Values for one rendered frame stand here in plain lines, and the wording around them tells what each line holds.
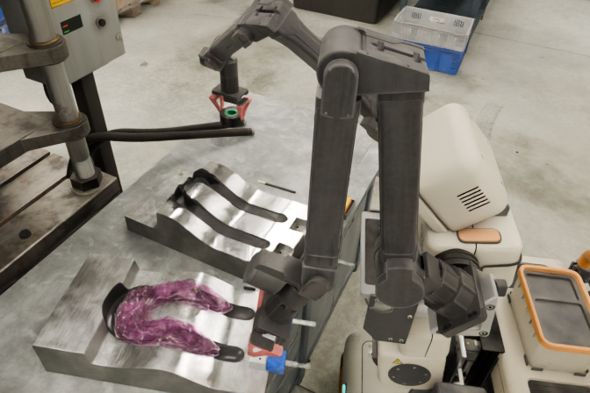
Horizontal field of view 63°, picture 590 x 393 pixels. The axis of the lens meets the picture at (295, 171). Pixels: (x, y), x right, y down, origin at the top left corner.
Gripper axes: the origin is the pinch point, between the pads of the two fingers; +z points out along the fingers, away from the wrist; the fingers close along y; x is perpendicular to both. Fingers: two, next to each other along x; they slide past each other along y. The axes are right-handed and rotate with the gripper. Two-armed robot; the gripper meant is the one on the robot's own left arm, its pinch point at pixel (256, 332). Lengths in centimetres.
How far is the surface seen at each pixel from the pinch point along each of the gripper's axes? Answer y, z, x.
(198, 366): 2.2, 16.8, -5.3
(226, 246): -30.9, 16.3, -7.2
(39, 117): -59, 31, -70
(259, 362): 0.2, 10.0, 5.6
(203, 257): -31.4, 24.9, -10.8
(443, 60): -325, 35, 126
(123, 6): -371, 163, -135
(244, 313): -13.6, 15.7, 1.6
